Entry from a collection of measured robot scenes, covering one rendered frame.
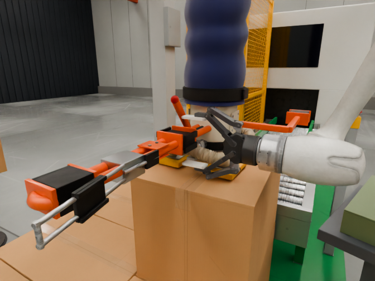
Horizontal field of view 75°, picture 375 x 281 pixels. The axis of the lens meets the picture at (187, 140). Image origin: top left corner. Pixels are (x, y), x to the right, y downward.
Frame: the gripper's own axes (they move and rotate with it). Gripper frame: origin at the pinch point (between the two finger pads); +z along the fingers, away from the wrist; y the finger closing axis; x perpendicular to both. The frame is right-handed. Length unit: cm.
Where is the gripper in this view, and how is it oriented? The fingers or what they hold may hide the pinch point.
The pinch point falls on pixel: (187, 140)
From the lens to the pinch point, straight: 69.6
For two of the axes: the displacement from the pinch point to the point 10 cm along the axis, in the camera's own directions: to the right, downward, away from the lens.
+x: 4.8, -2.5, 8.4
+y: 0.0, 9.6, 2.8
